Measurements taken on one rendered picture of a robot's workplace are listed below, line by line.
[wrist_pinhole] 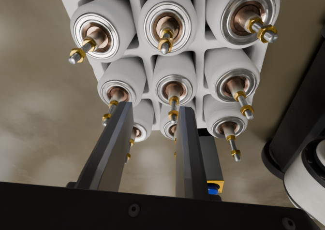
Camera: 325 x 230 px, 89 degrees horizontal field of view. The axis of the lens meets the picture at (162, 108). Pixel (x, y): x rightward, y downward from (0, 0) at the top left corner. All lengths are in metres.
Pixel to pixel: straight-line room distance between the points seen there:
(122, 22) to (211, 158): 0.42
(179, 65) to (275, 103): 0.53
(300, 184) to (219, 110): 0.25
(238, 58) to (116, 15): 0.22
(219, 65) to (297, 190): 0.35
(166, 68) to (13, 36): 0.56
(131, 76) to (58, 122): 0.65
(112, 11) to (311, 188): 0.52
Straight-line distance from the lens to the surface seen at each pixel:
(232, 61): 0.34
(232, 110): 0.40
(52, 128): 1.00
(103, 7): 0.31
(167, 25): 0.26
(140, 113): 0.42
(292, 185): 0.54
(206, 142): 0.57
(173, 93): 0.31
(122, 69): 0.36
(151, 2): 0.29
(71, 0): 0.40
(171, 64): 0.33
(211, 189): 0.51
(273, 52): 0.65
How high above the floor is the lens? 0.53
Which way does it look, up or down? 49 degrees down
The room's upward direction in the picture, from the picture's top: 175 degrees counter-clockwise
